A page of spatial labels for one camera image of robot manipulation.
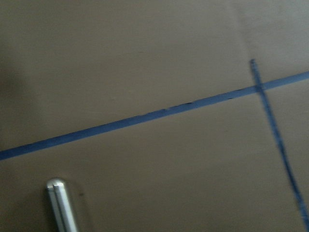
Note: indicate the steel muddler black tip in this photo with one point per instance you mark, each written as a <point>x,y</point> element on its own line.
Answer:
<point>58,193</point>

